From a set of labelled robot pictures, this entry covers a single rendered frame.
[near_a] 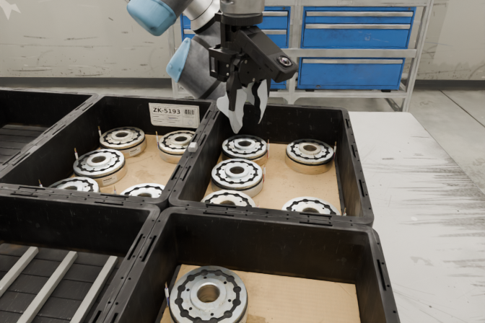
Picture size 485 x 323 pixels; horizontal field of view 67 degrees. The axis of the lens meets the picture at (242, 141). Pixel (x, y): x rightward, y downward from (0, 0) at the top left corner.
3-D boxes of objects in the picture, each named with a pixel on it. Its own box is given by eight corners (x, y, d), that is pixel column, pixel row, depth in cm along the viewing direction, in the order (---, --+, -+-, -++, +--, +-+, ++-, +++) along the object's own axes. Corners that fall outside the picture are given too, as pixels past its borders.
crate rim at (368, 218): (374, 238, 51) (377, 225, 50) (166, 217, 55) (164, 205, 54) (346, 117, 86) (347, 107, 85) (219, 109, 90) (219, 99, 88)
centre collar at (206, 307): (192, 280, 51) (192, 277, 50) (228, 280, 50) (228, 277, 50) (187, 312, 46) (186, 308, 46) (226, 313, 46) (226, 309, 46)
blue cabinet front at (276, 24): (185, 87, 266) (179, 6, 239) (286, 88, 265) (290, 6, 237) (185, 89, 263) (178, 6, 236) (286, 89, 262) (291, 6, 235)
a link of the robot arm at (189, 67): (193, 99, 113) (158, 68, 109) (221, 66, 114) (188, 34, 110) (198, 100, 102) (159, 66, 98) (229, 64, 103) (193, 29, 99)
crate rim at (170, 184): (103, 102, 93) (102, 93, 92) (219, 109, 90) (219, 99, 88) (-15, 199, 59) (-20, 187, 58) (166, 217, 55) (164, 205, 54)
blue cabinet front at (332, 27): (296, 88, 265) (303, 6, 237) (398, 89, 263) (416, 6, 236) (297, 89, 262) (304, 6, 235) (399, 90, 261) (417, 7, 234)
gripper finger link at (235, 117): (220, 125, 73) (226, 78, 70) (241, 135, 69) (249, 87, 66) (208, 127, 71) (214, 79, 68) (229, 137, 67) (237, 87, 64)
